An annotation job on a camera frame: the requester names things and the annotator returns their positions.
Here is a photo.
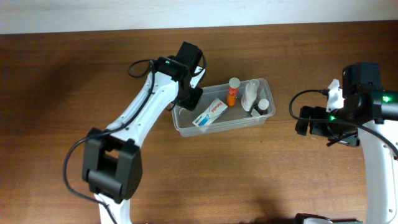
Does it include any white Panadol box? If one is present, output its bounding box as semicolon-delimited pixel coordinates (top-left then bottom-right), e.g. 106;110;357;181
192;98;228;126

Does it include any white spray bottle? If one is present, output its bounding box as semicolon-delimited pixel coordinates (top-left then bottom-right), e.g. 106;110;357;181
241;79;259;112

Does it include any orange tube white cap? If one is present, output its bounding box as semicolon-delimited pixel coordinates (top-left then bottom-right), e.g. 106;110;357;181
227;77;240;106

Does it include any dark bottle white cap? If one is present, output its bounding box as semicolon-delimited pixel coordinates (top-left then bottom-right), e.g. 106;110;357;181
256;98;269;115

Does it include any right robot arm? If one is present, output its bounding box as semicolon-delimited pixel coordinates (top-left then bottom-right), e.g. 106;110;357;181
291;62;397;223

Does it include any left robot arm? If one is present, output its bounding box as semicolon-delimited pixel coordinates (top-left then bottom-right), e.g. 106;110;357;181
82;42;206;223

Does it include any clear plastic container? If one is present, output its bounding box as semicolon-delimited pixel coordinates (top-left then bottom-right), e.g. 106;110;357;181
172;78;275;137

